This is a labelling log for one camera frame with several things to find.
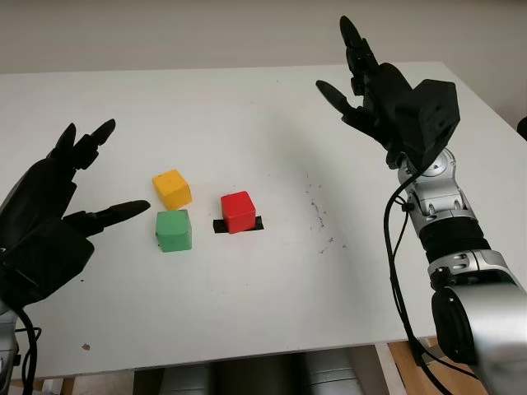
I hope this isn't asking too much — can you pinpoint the white table leg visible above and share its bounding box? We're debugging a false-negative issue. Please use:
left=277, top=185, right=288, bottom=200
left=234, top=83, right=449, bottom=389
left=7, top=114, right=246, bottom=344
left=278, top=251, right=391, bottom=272
left=374, top=341, right=408, bottom=395

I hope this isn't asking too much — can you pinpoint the yellow wooden cube block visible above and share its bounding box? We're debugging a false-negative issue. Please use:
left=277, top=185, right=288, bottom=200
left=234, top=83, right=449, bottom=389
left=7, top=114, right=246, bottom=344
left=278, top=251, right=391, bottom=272
left=152, top=169, right=194, bottom=211

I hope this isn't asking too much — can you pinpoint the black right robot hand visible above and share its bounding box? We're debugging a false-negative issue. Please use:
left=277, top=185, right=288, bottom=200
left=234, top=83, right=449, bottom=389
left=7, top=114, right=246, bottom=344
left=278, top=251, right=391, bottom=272
left=315, top=15, right=417, bottom=170

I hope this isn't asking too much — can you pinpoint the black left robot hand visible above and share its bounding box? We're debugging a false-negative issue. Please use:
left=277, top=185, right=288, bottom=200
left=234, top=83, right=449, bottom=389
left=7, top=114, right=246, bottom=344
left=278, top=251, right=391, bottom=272
left=0, top=118, right=152, bottom=258

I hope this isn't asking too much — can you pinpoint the silver robot thigh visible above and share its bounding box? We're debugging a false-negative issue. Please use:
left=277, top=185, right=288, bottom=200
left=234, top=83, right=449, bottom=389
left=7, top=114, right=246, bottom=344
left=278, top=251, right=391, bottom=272
left=306, top=349, right=359, bottom=395
left=158, top=357, right=215, bottom=395

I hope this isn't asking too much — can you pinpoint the silver right robot thigh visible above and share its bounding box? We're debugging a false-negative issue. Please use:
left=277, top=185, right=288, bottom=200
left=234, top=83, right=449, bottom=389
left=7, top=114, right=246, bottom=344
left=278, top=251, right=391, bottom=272
left=306, top=349, right=359, bottom=395

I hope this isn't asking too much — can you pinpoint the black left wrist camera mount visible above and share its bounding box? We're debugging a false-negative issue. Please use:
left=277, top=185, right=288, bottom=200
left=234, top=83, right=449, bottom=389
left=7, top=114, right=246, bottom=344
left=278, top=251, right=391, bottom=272
left=0, top=217, right=96, bottom=310

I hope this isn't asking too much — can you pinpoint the black tape strip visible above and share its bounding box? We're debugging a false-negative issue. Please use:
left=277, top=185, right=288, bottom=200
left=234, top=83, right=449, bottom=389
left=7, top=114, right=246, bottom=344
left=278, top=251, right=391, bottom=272
left=212, top=216, right=264, bottom=235

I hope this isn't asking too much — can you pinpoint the green wooden cube block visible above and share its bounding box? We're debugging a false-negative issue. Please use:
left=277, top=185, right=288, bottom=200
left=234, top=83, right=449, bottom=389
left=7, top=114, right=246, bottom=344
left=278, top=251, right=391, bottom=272
left=155, top=209, right=194, bottom=253

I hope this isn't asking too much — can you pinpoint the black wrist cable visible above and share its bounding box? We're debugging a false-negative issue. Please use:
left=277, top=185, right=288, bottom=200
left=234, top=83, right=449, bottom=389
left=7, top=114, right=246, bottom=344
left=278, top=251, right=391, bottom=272
left=16, top=308, right=43, bottom=395
left=383, top=164, right=478, bottom=395

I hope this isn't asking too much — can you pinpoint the red wooden cube block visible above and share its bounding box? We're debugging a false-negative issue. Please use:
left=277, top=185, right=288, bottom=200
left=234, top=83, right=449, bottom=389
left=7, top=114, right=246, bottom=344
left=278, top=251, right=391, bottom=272
left=220, top=190, right=256, bottom=235

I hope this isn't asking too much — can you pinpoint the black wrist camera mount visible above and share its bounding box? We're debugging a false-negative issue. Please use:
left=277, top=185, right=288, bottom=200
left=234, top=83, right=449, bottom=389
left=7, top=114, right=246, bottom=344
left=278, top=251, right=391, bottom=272
left=397, top=78, right=460, bottom=166
left=0, top=217, right=96, bottom=310

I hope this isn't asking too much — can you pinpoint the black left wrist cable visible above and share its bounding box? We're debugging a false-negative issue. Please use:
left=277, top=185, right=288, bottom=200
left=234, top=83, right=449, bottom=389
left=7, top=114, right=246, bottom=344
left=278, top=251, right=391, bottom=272
left=16, top=308, right=43, bottom=395

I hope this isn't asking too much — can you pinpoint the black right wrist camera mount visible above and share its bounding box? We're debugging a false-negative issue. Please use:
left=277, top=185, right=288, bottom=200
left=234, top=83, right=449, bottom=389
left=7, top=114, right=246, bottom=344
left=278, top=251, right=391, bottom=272
left=397, top=78, right=460, bottom=166

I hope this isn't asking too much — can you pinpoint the silver left robot thigh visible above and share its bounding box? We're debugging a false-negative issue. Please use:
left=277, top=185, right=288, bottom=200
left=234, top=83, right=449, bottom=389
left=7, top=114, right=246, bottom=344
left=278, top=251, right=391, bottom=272
left=158, top=357, right=215, bottom=395

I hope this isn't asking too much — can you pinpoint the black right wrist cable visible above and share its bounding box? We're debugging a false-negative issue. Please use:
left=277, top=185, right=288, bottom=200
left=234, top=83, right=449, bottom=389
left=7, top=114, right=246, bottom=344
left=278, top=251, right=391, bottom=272
left=383, top=164, right=478, bottom=395

